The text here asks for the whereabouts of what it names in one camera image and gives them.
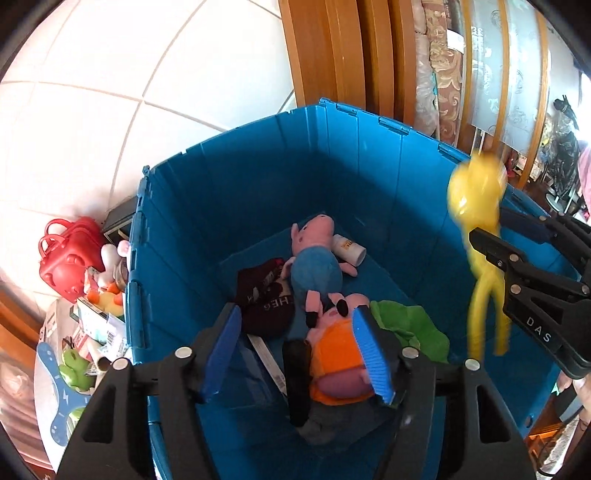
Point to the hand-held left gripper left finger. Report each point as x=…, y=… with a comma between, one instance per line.
x=221, y=355

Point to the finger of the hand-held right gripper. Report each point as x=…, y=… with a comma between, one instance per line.
x=526, y=226
x=503, y=263

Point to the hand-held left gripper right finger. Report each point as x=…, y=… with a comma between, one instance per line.
x=374, y=355

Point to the pink plush pig orange dress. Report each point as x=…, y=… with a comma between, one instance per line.
x=337, y=350

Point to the yellow rubber figure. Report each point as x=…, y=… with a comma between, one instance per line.
x=475, y=194

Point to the blue plastic bin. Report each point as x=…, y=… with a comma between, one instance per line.
x=258, y=184

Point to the green plush toy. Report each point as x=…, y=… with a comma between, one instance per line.
x=411, y=327

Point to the clear plastic case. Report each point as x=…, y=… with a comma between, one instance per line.
x=270, y=369

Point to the dark maroon cap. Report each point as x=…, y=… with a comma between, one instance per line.
x=265, y=304

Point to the grey plush toy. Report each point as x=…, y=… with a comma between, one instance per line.
x=332, y=420

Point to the dark clothes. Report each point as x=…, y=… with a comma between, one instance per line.
x=563, y=152

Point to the pink plush pig blue shirt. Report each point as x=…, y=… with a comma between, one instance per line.
x=318, y=272

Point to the white bottle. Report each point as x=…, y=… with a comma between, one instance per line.
x=348, y=249

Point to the yellow rubber duck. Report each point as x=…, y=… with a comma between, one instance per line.
x=111, y=300

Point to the white cardboard box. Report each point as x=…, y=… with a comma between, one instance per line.
x=92, y=323

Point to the white plush rabbit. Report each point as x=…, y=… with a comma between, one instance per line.
x=108, y=263

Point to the green frog toy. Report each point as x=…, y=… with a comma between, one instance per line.
x=76, y=371

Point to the dark box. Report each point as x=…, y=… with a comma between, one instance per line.
x=117, y=219

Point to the blue foam paddle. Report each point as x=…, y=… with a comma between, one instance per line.
x=57, y=415

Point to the red toy suitcase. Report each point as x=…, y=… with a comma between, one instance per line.
x=69, y=267

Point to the patterned folded bedding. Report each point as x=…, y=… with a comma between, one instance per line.
x=443, y=69

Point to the wooden wardrobe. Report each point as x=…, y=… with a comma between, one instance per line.
x=323, y=55

